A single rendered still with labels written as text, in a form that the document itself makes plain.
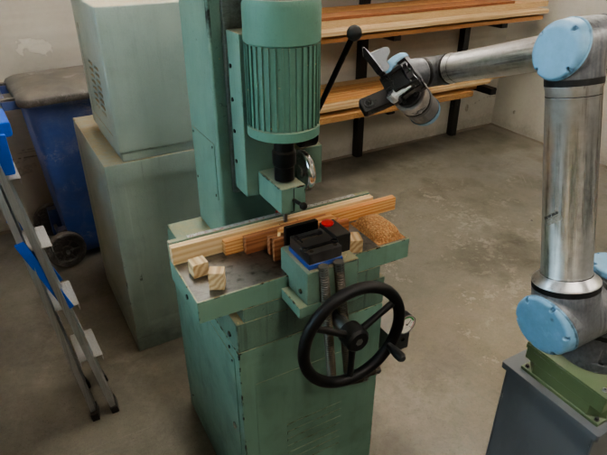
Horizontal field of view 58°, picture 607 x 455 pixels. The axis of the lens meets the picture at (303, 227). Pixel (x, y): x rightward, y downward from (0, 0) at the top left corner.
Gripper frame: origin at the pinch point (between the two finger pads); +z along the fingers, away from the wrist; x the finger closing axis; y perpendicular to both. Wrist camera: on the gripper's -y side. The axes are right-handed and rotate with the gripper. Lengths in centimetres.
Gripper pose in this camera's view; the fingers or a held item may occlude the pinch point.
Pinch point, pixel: (373, 72)
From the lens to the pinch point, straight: 137.5
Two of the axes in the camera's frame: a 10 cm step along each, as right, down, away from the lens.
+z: -4.9, -1.2, -8.6
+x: 3.9, 8.6, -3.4
